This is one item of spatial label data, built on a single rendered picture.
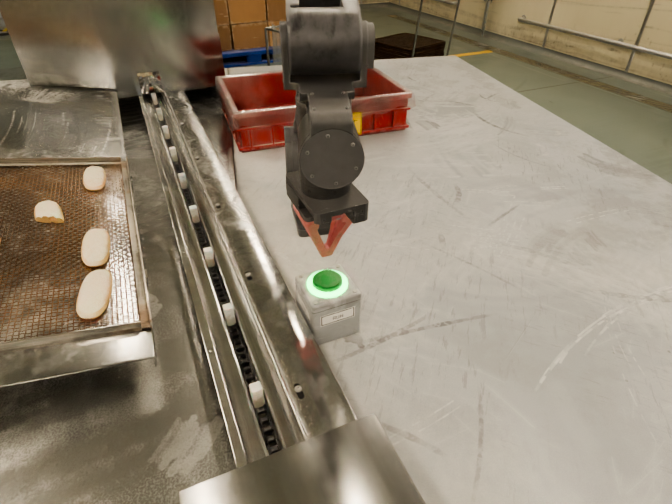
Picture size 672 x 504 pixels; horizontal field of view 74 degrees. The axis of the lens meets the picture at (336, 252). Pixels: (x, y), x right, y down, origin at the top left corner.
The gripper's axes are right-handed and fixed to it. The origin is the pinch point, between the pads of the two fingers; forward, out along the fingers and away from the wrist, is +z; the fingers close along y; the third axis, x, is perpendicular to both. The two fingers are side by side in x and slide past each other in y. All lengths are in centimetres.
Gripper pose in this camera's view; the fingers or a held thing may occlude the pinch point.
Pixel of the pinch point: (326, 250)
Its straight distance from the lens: 56.6
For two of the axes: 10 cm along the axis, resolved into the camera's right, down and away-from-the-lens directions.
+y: -4.0, -5.6, 7.3
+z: 0.0, 7.9, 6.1
